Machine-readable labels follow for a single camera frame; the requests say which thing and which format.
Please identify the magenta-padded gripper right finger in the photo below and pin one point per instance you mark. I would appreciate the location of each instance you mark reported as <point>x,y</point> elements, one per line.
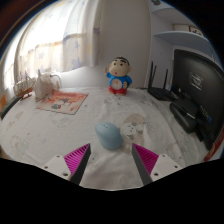
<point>146,160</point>

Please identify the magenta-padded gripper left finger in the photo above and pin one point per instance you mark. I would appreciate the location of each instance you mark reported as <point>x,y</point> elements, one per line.
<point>78,159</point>

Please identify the light blue computer mouse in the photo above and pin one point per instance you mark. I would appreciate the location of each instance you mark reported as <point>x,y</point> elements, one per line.
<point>108,135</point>

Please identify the red printed mouse pad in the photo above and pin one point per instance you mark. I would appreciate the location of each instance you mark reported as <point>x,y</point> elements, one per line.
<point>63,101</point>

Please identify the white printed tablecloth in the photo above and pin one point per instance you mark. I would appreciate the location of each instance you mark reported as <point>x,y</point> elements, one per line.
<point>50,133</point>

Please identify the black router with antennas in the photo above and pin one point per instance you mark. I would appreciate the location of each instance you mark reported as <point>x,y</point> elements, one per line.
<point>160,91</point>

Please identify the white ceramic teapot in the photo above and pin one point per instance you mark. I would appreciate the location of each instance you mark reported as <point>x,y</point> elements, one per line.
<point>43,86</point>

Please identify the dark keyboard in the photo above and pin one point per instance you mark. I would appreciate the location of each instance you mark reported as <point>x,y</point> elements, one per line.
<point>9,107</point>

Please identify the cartoon boy figurine clock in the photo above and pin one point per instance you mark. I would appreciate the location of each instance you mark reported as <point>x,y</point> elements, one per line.
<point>119,75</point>

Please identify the wooden model sailing ship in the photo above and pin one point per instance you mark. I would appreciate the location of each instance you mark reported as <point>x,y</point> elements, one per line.
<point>23,87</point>

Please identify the black computer monitor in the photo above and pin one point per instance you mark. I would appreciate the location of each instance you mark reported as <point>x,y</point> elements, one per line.
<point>200,83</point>

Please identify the orange-brown wooden chair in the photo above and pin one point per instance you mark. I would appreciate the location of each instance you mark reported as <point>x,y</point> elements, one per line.
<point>2,101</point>

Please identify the white star-print curtain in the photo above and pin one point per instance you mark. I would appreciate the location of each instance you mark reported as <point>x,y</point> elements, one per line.
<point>56,36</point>

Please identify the white wall shelf unit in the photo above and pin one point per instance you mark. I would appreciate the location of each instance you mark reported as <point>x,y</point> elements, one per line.
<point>180,36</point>

